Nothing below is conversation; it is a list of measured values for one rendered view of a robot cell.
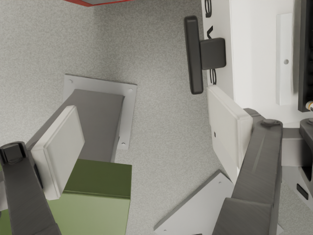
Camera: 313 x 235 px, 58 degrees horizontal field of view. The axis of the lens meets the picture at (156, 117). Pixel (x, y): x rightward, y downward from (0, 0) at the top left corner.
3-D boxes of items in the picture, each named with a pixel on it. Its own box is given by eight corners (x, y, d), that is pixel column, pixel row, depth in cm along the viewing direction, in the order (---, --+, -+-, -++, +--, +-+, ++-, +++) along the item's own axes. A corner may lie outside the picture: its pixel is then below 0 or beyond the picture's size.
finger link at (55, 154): (60, 199, 14) (45, 202, 14) (85, 142, 21) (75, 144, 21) (44, 147, 13) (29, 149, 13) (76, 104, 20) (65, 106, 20)
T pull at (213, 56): (190, 93, 29) (192, 96, 28) (182, 16, 27) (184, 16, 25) (224, 88, 29) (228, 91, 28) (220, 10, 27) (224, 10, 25)
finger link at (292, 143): (267, 145, 12) (336, 135, 12) (231, 109, 17) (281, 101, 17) (267, 175, 13) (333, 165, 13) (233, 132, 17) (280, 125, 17)
